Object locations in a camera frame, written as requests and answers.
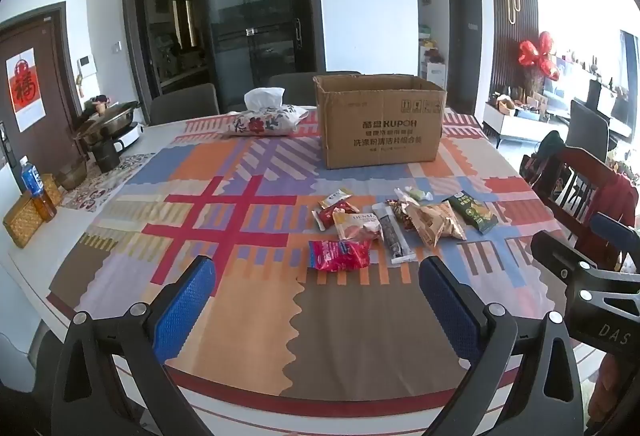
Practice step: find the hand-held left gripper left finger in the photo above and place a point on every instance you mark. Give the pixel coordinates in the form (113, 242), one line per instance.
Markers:
(185, 306)

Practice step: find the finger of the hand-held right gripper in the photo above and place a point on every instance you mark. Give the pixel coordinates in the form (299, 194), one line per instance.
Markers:
(617, 228)
(562, 256)

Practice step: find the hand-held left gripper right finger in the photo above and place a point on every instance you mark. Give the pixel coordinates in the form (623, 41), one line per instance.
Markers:
(450, 311)

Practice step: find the light green candy packet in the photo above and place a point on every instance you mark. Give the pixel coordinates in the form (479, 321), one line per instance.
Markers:
(419, 192)

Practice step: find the small red snack packet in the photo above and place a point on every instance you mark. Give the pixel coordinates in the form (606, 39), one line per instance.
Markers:
(325, 217)

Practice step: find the brown cardboard box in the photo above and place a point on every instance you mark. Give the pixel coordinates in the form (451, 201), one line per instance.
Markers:
(380, 130)

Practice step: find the red garment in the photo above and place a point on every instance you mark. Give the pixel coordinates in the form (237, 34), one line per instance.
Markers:
(617, 206)

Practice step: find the colourful patchwork tablecloth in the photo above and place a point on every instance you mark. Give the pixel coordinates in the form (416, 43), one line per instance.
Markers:
(240, 316)

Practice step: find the wooden chair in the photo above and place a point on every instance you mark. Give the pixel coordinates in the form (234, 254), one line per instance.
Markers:
(575, 165)

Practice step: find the tan snack bag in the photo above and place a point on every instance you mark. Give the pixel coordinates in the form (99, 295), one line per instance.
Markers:
(432, 226)

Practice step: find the dark bar in clear wrapper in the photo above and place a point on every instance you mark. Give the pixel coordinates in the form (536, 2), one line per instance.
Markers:
(392, 236)

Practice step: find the dark green snack packet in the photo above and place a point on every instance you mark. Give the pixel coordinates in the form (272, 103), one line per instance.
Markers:
(472, 213)

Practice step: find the dark green cloth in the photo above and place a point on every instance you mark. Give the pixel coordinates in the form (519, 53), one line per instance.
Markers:
(547, 150)

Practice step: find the dark grey armchair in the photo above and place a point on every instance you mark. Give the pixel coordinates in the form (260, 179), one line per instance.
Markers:
(589, 125)

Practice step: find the brown candy packet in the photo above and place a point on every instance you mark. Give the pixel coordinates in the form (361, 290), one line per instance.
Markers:
(400, 213)

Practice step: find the clear plastic wrapper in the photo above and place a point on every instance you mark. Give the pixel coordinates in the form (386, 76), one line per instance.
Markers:
(401, 195)

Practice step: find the red blue snack packet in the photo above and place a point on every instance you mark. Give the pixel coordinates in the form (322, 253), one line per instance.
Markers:
(335, 256)

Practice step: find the white orange snack packet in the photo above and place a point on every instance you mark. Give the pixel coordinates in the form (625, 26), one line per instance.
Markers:
(355, 226)

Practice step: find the white tv cabinet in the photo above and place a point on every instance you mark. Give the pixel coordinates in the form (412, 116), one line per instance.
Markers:
(520, 125)

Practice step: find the patterned placemat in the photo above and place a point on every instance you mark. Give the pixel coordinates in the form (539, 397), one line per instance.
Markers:
(110, 181)

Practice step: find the small white orange packet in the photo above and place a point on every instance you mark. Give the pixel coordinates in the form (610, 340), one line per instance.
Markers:
(334, 199)

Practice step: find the black mug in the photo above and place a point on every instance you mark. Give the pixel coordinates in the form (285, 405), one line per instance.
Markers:
(106, 158)

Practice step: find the brown bowl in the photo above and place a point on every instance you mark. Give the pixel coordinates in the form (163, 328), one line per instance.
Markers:
(71, 176)

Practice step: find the large woven basket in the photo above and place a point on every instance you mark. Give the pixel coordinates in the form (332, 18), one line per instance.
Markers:
(22, 221)

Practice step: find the red balloons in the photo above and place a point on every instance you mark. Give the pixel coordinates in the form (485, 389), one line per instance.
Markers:
(537, 53)

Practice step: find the blue label tea bottle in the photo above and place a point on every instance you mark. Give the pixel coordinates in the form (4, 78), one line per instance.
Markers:
(35, 183)

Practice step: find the floral tissue box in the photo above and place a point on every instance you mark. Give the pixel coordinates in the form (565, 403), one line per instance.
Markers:
(265, 120)

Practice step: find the grey dining chair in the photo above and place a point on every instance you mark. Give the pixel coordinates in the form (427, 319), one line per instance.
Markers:
(182, 103)
(292, 85)

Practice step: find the electric hot pot cooker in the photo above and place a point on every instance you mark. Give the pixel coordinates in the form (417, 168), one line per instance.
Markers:
(107, 118)

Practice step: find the white storage shelf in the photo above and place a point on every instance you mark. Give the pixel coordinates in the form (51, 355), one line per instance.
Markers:
(432, 60)

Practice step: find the red door poster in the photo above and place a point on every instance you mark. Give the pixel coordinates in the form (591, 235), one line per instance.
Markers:
(25, 88)

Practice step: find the black glass door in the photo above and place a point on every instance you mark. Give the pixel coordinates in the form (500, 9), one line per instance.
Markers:
(255, 5)

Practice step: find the wall intercom panel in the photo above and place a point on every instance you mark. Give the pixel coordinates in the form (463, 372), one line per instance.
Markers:
(86, 65)

